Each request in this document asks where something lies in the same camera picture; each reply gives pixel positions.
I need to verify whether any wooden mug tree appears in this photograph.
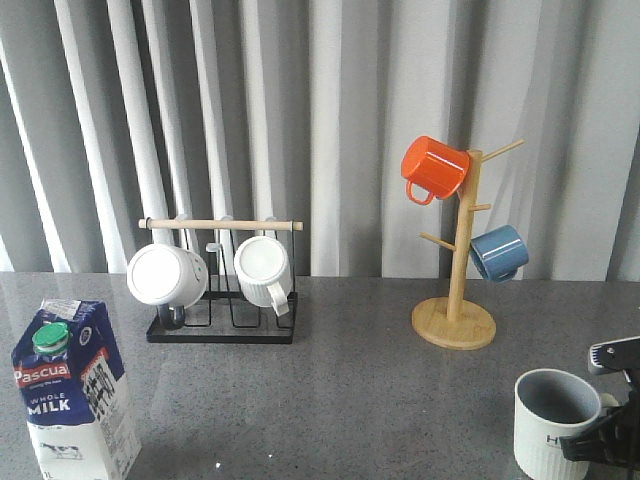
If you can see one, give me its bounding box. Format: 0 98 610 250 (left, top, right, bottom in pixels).
411 139 525 350

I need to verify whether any blue mug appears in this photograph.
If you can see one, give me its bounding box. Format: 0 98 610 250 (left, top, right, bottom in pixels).
470 225 529 283

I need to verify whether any white round mug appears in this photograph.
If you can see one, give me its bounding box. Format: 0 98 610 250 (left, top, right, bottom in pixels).
127 244 209 308

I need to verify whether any cream HOME mug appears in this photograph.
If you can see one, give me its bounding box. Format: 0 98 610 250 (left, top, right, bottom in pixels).
513 368 619 479

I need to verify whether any blue white milk carton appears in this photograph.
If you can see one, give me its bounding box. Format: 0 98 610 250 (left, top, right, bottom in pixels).
12 299 141 479

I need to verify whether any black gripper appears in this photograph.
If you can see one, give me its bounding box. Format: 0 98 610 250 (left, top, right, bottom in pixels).
558 335 640 471

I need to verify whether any grey pleated curtain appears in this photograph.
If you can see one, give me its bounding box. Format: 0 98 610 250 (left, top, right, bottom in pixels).
1 1 639 281

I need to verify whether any black rack with wooden bar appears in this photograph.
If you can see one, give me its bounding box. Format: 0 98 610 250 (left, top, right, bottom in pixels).
139 217 304 344

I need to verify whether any white ribbed mug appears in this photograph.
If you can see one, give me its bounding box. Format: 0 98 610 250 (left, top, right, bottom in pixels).
234 236 293 316

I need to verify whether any orange mug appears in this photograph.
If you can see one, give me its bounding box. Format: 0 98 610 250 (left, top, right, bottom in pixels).
401 136 471 205

